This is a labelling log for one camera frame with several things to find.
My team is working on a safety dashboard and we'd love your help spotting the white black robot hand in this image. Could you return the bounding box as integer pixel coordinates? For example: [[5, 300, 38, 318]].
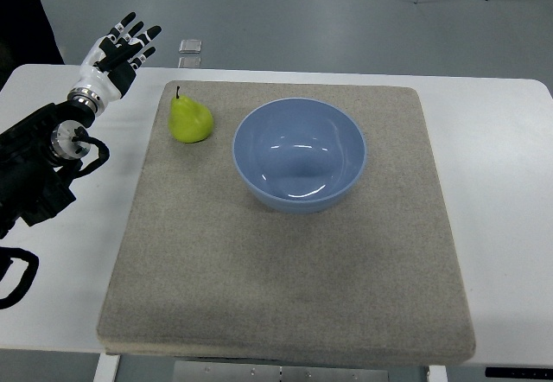
[[67, 12, 162, 116]]

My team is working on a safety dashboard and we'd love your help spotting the green pear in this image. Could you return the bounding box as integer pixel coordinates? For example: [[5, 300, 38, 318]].
[[168, 86, 214, 143]]

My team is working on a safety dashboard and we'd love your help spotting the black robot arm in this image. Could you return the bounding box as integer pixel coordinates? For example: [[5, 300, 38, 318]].
[[1, 99, 110, 237]]

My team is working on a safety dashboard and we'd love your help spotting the blue ceramic bowl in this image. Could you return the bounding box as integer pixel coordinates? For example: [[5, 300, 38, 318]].
[[232, 98, 368, 213]]

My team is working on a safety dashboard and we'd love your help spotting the lower metal floor plate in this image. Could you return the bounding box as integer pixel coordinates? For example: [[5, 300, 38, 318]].
[[178, 56, 201, 68]]

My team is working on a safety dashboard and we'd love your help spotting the metal floor plate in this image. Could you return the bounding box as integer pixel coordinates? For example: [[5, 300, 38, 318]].
[[178, 56, 201, 68], [179, 39, 202, 54]]

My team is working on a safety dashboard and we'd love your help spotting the upper metal floor plate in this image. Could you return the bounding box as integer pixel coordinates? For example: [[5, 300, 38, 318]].
[[179, 39, 202, 54]]

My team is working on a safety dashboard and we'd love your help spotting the person in dark clothes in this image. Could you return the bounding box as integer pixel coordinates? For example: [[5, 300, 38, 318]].
[[1, 0, 64, 85]]

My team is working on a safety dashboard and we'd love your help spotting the beige fabric mat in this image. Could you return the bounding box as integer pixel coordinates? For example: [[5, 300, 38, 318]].
[[97, 81, 476, 368]]

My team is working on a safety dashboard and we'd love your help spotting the black looped cable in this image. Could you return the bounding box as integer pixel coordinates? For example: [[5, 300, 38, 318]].
[[0, 246, 41, 310]]

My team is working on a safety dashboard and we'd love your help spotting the white table leg frame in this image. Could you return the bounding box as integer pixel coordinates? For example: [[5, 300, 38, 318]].
[[93, 353, 449, 381]]

